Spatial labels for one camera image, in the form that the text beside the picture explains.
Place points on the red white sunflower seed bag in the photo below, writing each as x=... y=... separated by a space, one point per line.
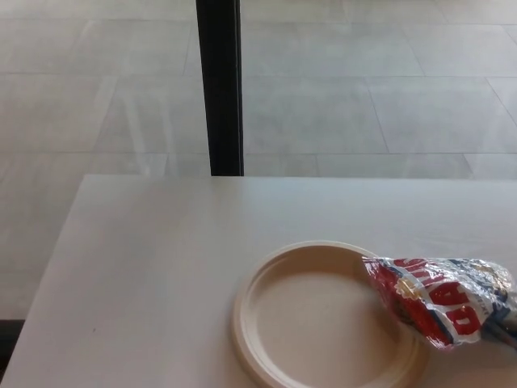
x=428 y=299

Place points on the round beige paper plate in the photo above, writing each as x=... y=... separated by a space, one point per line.
x=307 y=315

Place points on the black vertical window post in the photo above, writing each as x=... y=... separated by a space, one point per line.
x=222 y=89

